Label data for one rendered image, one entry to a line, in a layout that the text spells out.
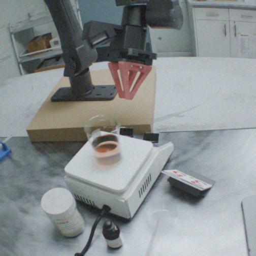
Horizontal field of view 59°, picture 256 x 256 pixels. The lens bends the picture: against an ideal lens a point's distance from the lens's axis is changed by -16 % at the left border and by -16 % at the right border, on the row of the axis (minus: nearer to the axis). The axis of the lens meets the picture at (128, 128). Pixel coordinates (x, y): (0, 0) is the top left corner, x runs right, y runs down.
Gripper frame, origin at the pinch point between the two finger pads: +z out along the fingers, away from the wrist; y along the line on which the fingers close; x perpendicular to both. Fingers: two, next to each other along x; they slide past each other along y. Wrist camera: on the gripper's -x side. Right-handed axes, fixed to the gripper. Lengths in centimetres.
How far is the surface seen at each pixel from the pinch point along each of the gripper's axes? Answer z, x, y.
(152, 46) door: -54, 160, -231
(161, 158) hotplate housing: 10.6, 3.7, 9.3
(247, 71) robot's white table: -14, 53, -6
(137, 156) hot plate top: 9.1, -2.8, 11.3
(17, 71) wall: -7, -6, -235
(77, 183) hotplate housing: 15.0, -11.7, 7.5
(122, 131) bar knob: 7.3, 0.0, 0.4
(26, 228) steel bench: 26.6, -21.8, 4.3
